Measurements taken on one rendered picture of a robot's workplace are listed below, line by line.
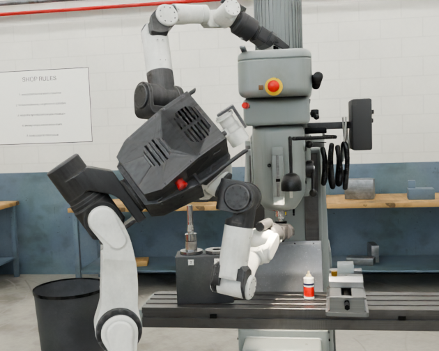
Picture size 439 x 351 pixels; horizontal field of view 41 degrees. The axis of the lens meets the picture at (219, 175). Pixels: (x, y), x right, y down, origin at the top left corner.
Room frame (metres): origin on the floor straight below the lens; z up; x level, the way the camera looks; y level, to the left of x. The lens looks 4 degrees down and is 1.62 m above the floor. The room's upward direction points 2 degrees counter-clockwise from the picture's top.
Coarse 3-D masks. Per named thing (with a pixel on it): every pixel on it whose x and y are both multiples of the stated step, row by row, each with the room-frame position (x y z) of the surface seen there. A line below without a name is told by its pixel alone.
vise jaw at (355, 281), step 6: (330, 276) 2.17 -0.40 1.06; (336, 276) 2.17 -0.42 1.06; (342, 276) 2.17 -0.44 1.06; (348, 276) 2.16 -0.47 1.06; (354, 276) 2.16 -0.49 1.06; (360, 276) 2.16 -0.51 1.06; (330, 282) 2.16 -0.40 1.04; (336, 282) 2.15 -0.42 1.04; (342, 282) 2.15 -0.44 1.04; (348, 282) 2.15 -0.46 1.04; (354, 282) 2.14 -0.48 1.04; (360, 282) 2.14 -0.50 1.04
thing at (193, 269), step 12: (180, 252) 2.29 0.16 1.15; (192, 252) 2.26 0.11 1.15; (204, 252) 2.32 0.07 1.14; (216, 252) 2.26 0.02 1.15; (180, 264) 2.25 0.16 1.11; (192, 264) 2.25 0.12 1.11; (204, 264) 2.25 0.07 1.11; (180, 276) 2.25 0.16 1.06; (192, 276) 2.25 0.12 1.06; (204, 276) 2.25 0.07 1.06; (180, 288) 2.25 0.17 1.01; (192, 288) 2.25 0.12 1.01; (204, 288) 2.25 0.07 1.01; (180, 300) 2.25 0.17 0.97; (192, 300) 2.25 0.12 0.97; (204, 300) 2.25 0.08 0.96; (216, 300) 2.25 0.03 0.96; (228, 300) 2.25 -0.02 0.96
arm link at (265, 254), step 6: (270, 234) 2.03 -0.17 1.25; (276, 234) 2.03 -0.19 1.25; (270, 240) 2.00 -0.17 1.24; (276, 240) 2.02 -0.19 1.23; (264, 246) 1.98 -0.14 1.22; (270, 246) 1.98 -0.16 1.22; (276, 246) 2.03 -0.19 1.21; (258, 252) 1.96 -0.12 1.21; (264, 252) 1.96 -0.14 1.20; (270, 252) 1.98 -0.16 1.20; (264, 258) 1.97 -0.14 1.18; (270, 258) 1.99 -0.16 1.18
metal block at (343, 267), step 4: (340, 264) 2.21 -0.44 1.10; (344, 264) 2.21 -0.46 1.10; (348, 264) 2.20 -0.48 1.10; (352, 264) 2.20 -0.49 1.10; (340, 268) 2.21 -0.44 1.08; (344, 268) 2.21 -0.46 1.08; (348, 268) 2.20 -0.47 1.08; (352, 268) 2.20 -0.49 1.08; (340, 272) 2.21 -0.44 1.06; (344, 272) 2.21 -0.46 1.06; (348, 272) 2.20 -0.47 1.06; (352, 272) 2.20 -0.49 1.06
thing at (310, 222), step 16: (320, 144) 2.74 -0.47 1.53; (320, 160) 2.61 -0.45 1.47; (320, 176) 2.61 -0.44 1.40; (320, 192) 2.61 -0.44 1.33; (256, 208) 2.65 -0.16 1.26; (304, 208) 2.62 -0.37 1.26; (320, 208) 2.61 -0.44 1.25; (304, 224) 2.62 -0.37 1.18; (320, 224) 2.61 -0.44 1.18; (288, 240) 2.63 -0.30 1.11; (304, 240) 2.62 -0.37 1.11; (320, 240) 2.61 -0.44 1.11
